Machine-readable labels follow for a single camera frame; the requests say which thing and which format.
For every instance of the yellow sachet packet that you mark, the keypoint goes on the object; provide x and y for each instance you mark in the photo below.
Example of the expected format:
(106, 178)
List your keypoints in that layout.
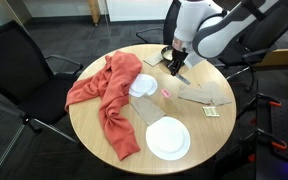
(211, 111)

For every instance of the pink sticky note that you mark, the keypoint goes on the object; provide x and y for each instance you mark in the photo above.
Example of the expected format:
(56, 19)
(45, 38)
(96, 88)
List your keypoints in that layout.
(165, 93)

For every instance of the small white plate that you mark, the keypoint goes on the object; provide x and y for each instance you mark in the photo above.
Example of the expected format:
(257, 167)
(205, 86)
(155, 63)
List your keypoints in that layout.
(144, 85)

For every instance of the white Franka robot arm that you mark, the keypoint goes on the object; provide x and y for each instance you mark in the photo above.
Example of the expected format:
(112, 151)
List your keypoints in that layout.
(197, 20)

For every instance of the wooden board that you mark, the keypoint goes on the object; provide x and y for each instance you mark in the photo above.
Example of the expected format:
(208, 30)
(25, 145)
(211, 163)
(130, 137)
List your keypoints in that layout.
(284, 56)

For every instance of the large white plate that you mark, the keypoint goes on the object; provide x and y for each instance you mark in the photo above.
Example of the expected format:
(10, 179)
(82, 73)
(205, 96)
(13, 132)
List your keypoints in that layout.
(168, 138)

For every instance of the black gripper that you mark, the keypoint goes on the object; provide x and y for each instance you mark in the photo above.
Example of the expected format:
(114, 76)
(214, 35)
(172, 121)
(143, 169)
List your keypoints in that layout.
(179, 56)

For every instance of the brown paper napkin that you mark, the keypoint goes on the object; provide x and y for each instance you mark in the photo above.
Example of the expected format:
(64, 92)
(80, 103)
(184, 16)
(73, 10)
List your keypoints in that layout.
(147, 110)
(192, 94)
(154, 59)
(219, 95)

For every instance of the black mesh office chair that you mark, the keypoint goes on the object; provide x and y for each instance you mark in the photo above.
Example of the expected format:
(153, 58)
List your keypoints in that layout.
(270, 30)
(14, 66)
(169, 23)

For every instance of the dark rimmed cream bowl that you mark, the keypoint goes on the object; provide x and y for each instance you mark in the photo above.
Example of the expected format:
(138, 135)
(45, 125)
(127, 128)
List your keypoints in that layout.
(166, 53)

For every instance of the red orange cloth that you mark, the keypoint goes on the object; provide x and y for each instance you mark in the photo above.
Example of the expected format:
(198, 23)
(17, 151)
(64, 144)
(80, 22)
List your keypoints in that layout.
(117, 100)

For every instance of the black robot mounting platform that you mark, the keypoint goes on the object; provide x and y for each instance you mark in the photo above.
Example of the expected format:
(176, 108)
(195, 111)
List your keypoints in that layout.
(284, 126)

